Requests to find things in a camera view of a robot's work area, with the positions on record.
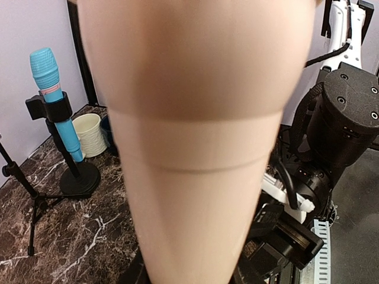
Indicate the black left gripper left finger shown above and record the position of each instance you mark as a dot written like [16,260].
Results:
[136,273]

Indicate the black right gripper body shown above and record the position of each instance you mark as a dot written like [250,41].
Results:
[278,247]

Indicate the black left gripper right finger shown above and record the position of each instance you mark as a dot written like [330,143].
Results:
[244,273]

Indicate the pink microphone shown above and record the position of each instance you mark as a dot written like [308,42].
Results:
[195,92]

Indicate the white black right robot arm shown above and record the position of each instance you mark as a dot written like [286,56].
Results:
[334,123]

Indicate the black round-base stand, blue mic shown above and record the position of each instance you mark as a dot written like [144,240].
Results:
[80,179]

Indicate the black tripod microphone stand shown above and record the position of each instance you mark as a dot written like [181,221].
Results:
[40,204]

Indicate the light blue microphone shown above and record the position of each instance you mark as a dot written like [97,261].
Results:
[45,72]

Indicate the cream ceramic mug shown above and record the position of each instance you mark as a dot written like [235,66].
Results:
[87,127]

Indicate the dark blue ceramic mug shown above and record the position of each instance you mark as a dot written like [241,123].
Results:
[108,135]

